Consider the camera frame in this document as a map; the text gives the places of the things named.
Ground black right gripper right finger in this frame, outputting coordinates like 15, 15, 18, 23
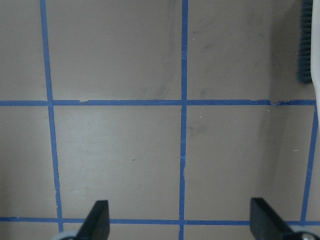
249, 197, 320, 240

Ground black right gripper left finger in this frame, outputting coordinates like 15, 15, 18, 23
74, 200, 110, 240

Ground beige hand brush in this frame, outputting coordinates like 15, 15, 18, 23
296, 0, 320, 101

